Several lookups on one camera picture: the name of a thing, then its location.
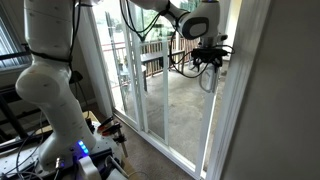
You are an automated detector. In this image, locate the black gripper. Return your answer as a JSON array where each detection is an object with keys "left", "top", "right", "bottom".
[{"left": 191, "top": 48, "right": 223, "bottom": 73}]

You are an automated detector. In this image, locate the grey door handle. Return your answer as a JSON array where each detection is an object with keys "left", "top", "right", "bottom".
[{"left": 199, "top": 65, "right": 218, "bottom": 93}]

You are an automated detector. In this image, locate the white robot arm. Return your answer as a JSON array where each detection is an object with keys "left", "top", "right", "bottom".
[{"left": 15, "top": 0, "right": 222, "bottom": 171}]

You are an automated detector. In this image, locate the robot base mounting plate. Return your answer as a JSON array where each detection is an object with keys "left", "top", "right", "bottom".
[{"left": 0, "top": 122, "right": 123, "bottom": 180}]

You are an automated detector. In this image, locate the fixed glass door panel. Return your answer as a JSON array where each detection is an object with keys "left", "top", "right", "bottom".
[{"left": 89, "top": 0, "right": 171, "bottom": 146}]

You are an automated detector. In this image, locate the wooden balcony railing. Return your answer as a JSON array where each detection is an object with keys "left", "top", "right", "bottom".
[{"left": 141, "top": 37, "right": 198, "bottom": 76}]

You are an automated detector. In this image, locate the wooden patio bench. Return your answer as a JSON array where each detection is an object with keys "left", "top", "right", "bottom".
[{"left": 140, "top": 50, "right": 185, "bottom": 76}]

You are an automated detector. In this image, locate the red black clamp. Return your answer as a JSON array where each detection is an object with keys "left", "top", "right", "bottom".
[{"left": 97, "top": 116, "right": 128, "bottom": 156}]

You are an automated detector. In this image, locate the white door frame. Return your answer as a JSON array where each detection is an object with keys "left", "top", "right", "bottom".
[{"left": 79, "top": 0, "right": 272, "bottom": 180}]

